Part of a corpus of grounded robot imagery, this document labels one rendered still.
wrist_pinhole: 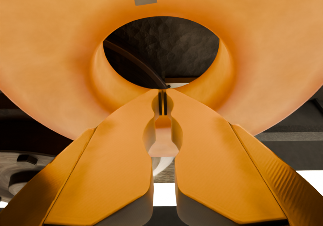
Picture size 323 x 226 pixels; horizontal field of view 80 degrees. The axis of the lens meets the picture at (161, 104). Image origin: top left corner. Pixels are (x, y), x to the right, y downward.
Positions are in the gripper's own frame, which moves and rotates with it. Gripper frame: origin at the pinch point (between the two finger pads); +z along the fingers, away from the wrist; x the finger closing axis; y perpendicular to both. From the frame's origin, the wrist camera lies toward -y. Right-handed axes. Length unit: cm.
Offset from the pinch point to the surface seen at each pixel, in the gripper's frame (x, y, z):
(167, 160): 0.3, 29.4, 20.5
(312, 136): 391, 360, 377
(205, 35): 8.5, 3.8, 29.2
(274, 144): 435, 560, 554
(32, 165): -17.0, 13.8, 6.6
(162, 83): -0.2, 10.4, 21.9
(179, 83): 3.7, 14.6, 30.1
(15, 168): -22.9, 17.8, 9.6
